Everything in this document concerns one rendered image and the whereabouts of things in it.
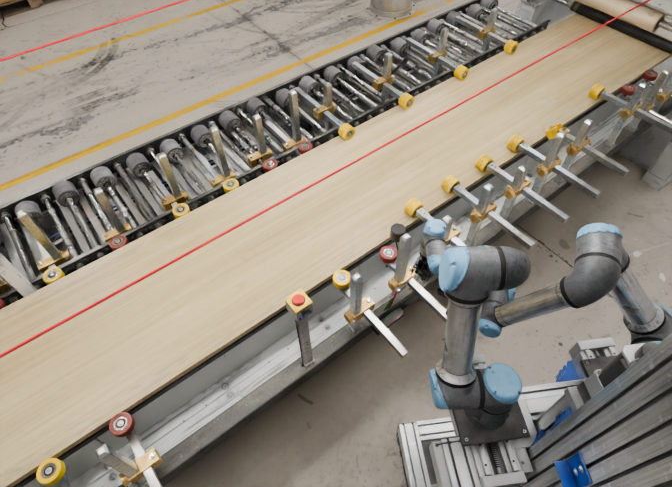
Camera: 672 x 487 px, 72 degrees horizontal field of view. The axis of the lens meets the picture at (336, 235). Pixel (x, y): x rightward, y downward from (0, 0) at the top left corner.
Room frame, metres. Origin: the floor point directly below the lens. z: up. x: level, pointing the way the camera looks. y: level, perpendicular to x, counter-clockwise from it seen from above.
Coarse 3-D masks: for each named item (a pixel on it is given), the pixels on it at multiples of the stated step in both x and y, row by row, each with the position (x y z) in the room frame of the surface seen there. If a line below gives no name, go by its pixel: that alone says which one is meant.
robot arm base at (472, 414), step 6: (510, 408) 0.47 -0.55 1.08; (468, 414) 0.46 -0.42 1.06; (474, 414) 0.45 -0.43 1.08; (480, 414) 0.45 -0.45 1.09; (486, 414) 0.44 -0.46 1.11; (492, 414) 0.44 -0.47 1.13; (498, 414) 0.44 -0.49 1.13; (504, 414) 0.44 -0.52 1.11; (474, 420) 0.44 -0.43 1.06; (480, 420) 0.44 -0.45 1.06; (486, 420) 0.43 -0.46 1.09; (492, 420) 0.43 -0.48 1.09; (498, 420) 0.43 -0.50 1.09; (504, 420) 0.44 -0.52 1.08; (480, 426) 0.43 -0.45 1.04; (486, 426) 0.42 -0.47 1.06; (492, 426) 0.42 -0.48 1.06; (498, 426) 0.42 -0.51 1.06
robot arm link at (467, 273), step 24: (456, 264) 0.65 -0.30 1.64; (480, 264) 0.65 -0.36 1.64; (504, 264) 0.65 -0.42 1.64; (456, 288) 0.62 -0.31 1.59; (480, 288) 0.61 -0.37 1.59; (456, 312) 0.60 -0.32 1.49; (456, 336) 0.56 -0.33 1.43; (456, 360) 0.52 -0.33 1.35; (432, 384) 0.50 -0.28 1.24; (456, 384) 0.48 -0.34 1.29; (456, 408) 0.44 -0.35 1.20
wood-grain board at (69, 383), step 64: (512, 64) 2.73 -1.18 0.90; (576, 64) 2.71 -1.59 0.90; (640, 64) 2.70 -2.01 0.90; (384, 128) 2.11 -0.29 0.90; (448, 128) 2.09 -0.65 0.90; (512, 128) 2.08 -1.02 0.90; (256, 192) 1.62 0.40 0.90; (320, 192) 1.61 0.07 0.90; (384, 192) 1.60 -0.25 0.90; (128, 256) 1.24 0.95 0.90; (192, 256) 1.23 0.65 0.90; (256, 256) 1.22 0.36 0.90; (320, 256) 1.22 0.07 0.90; (0, 320) 0.93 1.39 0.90; (128, 320) 0.91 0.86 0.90; (192, 320) 0.91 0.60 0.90; (256, 320) 0.90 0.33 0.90; (0, 384) 0.65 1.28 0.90; (64, 384) 0.65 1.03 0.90; (128, 384) 0.64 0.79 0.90; (0, 448) 0.43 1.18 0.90; (64, 448) 0.42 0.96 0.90
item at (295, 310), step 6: (294, 294) 0.83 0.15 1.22; (288, 300) 0.80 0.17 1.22; (306, 300) 0.80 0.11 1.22; (288, 306) 0.79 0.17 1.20; (294, 306) 0.78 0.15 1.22; (300, 306) 0.78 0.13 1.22; (306, 306) 0.78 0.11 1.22; (312, 306) 0.80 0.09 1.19; (294, 312) 0.76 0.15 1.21; (300, 312) 0.77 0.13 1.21; (294, 318) 0.77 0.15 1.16
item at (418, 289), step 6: (390, 264) 1.19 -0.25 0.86; (414, 282) 1.09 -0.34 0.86; (414, 288) 1.06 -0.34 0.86; (420, 288) 1.06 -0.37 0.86; (420, 294) 1.03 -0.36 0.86; (426, 294) 1.03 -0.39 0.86; (426, 300) 1.00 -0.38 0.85; (432, 300) 1.00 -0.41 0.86; (432, 306) 0.97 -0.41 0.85; (438, 306) 0.97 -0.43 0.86; (438, 312) 0.95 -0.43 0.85; (444, 312) 0.94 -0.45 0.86; (444, 318) 0.92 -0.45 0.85
